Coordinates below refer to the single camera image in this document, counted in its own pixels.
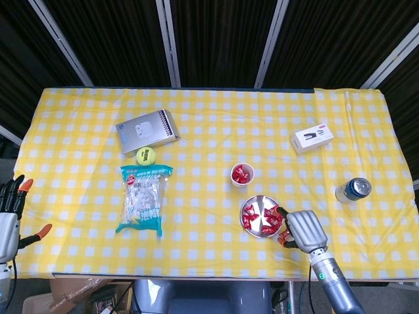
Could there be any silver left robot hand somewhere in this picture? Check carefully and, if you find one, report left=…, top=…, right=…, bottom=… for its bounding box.
left=0, top=175, right=53, bottom=264

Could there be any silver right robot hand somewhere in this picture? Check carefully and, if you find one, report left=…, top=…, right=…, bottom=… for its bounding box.
left=274, top=205, right=329, bottom=254

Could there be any silver metal plate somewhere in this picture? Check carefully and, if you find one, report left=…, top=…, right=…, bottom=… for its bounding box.
left=240, top=195, right=284, bottom=239

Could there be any white paper cup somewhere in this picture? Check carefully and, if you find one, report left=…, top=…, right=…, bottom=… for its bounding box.
left=230, top=162, right=255, bottom=190

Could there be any blue white drink can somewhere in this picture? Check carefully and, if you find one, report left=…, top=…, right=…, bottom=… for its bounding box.
left=335, top=177, right=373, bottom=205

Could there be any silver table leg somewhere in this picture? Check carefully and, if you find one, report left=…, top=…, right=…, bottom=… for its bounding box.
left=287, top=281, right=296, bottom=314

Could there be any brown cardboard box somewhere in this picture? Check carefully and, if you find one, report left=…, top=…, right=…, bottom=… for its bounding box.
left=48, top=277, right=134, bottom=314

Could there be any white stapler box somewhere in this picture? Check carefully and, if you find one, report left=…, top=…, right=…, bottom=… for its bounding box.
left=289, top=123, right=335, bottom=155

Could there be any yellow white checkered tablecloth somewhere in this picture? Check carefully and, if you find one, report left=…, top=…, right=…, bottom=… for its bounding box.
left=11, top=86, right=414, bottom=279

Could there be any gray robot torso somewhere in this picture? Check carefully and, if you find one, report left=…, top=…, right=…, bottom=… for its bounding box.
left=132, top=279, right=272, bottom=314

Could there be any teal clear snack bag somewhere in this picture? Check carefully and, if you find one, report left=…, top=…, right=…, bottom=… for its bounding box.
left=115, top=164, right=174, bottom=239

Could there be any yellow tennis ball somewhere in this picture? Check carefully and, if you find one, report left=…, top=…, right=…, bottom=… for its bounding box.
left=136, top=146, right=157, bottom=166

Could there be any black ribbed partition panel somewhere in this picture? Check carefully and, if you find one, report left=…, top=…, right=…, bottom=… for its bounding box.
left=170, top=0, right=281, bottom=88
left=376, top=48, right=419, bottom=183
left=263, top=0, right=419, bottom=89
left=0, top=0, right=82, bottom=131
left=42, top=0, right=173, bottom=88

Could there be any silver earbuds box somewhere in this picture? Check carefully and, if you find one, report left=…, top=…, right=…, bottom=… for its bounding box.
left=116, top=109, right=181, bottom=154

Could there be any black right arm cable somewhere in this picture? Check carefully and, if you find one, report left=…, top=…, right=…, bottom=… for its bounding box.
left=306, top=263, right=314, bottom=314

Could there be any white metal partition post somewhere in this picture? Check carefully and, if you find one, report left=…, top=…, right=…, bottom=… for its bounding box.
left=155, top=0, right=181, bottom=88
left=359, top=21, right=419, bottom=90
left=253, top=0, right=291, bottom=89
left=27, top=0, right=94, bottom=88
left=0, top=124, right=23, bottom=147

